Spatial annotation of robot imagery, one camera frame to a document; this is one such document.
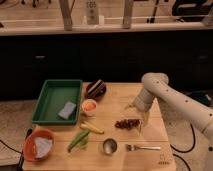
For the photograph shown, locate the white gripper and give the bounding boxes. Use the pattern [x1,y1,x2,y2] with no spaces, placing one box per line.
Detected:
[125,88,155,127]

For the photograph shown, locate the dark red grape bunch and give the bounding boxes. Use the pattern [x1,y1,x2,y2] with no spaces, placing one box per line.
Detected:
[115,119,141,130]

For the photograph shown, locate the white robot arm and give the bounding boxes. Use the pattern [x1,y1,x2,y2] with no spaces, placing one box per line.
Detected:
[131,73,213,171]

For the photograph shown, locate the silver fork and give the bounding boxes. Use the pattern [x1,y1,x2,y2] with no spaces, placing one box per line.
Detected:
[125,144,161,151]

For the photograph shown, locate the small metal cup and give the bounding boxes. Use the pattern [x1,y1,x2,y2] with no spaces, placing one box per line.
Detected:
[102,138,117,155]

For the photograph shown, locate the small cup with orange contents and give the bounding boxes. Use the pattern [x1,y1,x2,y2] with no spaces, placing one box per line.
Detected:
[81,99,97,116]

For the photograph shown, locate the yellow corn cob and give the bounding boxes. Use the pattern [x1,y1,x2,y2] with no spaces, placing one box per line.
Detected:
[80,121,104,134]

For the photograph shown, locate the green vegetable pod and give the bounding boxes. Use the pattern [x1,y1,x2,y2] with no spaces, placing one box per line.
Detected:
[67,129,90,152]

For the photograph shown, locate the blue-grey sponge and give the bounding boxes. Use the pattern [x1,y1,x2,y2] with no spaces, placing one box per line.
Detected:
[58,102,76,120]

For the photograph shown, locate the dark cabinet counter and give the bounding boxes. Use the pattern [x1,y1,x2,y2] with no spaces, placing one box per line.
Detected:
[0,30,213,100]

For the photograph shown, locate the green plastic tray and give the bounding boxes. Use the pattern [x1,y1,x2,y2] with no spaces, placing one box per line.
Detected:
[32,79,82,125]

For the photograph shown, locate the white crumpled cloth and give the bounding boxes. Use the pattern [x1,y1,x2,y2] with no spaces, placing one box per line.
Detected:
[35,137,53,158]

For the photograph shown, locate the white remote on counter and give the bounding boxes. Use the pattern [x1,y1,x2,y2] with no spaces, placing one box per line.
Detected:
[86,0,99,25]

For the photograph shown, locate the orange bowl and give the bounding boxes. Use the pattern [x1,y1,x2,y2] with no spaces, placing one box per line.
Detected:
[23,129,54,162]

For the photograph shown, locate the black cable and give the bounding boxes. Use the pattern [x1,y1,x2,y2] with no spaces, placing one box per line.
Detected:
[170,123,197,171]

